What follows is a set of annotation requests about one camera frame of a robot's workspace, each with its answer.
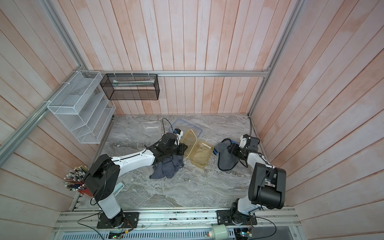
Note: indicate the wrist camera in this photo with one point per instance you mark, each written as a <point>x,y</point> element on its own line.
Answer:
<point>243,141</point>
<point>179,134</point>

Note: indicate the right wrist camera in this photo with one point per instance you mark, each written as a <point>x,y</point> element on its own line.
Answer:
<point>243,141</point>

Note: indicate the white cylinder device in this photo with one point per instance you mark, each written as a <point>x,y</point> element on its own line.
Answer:
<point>219,232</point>

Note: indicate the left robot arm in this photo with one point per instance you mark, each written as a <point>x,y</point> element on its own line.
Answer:
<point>102,177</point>

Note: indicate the pale green case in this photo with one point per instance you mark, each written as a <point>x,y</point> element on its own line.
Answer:
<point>119,186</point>

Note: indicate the clear lunch box lid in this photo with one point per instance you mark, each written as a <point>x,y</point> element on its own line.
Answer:
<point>185,125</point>

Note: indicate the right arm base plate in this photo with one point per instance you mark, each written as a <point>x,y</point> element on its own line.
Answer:
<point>229,218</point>

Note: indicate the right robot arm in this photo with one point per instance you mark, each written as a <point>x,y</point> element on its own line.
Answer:
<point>267,186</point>

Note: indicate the yellow lunch box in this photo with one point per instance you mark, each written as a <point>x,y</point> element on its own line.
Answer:
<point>201,154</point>

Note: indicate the red cup of pencils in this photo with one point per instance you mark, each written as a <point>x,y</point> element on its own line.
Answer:
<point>74,181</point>

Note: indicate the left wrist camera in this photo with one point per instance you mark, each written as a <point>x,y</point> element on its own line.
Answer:
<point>179,134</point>

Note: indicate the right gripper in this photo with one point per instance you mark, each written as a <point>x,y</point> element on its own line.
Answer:
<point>234,149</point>

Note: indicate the white wire mesh shelf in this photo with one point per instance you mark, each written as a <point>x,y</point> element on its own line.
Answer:
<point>84,112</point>

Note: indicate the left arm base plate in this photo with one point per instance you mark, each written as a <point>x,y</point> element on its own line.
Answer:
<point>121,220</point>

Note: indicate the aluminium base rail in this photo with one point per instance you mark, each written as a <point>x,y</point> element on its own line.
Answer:
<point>175,223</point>

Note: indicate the clear lunch box blue rim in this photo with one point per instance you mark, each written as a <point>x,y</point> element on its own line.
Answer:
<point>149,133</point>

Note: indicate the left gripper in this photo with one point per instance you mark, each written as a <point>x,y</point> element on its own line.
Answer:
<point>182,147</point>

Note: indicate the dark grey cloth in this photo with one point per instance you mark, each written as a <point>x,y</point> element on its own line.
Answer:
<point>168,167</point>

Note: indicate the black mesh basket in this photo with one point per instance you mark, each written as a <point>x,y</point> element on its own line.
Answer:
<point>131,87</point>

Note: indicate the yellow lunch box lid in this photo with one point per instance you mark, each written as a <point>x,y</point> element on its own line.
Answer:
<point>189,139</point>

